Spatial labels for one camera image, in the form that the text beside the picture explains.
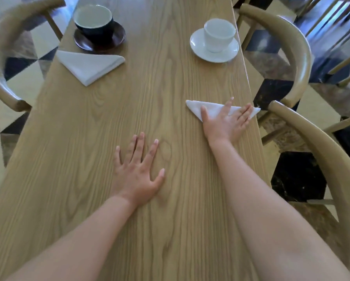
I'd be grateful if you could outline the person's left hand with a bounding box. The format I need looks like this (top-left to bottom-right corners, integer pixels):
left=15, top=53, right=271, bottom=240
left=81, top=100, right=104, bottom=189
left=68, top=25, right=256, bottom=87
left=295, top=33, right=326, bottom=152
left=111, top=132, right=166, bottom=209

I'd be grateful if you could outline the person's right hand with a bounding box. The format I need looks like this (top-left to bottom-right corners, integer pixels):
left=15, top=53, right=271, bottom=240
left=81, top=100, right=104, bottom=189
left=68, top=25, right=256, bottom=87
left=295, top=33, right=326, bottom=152
left=200, top=97, right=254, bottom=147

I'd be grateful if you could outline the white napkin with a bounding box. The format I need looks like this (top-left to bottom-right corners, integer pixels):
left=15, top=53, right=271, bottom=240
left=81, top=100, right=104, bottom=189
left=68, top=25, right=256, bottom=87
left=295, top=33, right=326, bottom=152
left=56, top=50, right=126, bottom=87
left=186, top=100, right=261, bottom=123

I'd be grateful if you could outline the person's right forearm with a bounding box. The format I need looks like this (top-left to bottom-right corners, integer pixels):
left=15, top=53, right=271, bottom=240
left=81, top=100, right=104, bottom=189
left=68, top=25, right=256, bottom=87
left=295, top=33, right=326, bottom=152
left=209, top=139, right=350, bottom=281

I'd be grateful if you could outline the person's left forearm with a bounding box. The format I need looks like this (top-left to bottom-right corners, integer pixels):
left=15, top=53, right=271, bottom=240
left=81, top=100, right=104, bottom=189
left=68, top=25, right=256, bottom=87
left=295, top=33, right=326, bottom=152
left=5, top=195, right=138, bottom=281

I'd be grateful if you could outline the white saucer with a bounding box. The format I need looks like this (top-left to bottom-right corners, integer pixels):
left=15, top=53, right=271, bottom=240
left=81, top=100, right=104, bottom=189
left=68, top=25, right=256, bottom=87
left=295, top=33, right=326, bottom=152
left=190, top=28, right=239, bottom=63

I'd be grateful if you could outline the white cup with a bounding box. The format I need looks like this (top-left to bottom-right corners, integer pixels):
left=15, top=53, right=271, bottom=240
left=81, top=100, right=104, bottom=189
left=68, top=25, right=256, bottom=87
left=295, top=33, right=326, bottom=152
left=204, top=18, right=236, bottom=53

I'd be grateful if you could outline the dark brown saucer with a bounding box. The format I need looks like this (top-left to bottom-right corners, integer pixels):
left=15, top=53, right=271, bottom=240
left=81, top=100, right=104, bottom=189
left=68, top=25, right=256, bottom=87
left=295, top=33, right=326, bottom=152
left=74, top=21, right=126, bottom=53

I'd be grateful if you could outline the light wooden armchair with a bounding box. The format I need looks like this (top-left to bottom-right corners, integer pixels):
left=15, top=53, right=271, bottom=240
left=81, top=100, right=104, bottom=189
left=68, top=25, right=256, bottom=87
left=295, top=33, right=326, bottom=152
left=0, top=0, right=67, bottom=113
left=236, top=3, right=314, bottom=145
left=268, top=100, right=350, bottom=272

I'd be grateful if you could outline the black cup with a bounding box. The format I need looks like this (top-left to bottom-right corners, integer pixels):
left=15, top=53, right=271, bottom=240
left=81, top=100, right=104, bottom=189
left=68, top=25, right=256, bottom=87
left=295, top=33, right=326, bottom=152
left=73, top=4, right=115, bottom=44

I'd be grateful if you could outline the light wooden chair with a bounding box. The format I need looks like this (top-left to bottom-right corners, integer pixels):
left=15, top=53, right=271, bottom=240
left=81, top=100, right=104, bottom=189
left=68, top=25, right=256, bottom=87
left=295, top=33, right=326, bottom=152
left=292, top=0, right=350, bottom=88

